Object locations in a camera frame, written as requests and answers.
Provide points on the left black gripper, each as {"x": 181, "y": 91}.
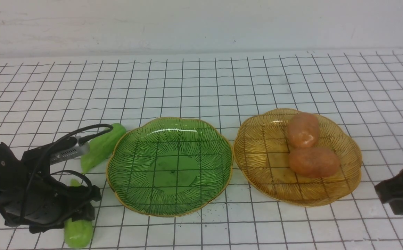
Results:
{"x": 37, "y": 199}

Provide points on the green cucumber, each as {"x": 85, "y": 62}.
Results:
{"x": 78, "y": 234}
{"x": 101, "y": 148}

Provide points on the potato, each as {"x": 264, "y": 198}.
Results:
{"x": 303, "y": 130}
{"x": 314, "y": 162}

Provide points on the amber glass plate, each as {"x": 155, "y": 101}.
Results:
{"x": 261, "y": 151}

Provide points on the green glass plate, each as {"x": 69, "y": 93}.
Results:
{"x": 170, "y": 167}

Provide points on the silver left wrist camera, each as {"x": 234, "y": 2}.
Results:
{"x": 59, "y": 152}

